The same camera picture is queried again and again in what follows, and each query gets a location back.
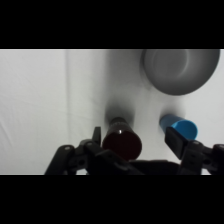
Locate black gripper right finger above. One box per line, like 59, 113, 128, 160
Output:
165, 126, 224, 176

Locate blue cup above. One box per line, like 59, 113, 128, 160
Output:
158, 113, 198, 142

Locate brown cup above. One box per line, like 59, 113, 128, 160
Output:
101, 116, 143, 161

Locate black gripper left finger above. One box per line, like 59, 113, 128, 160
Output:
44, 126, 145, 176

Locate grey bowl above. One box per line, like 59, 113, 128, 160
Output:
142, 49, 222, 97

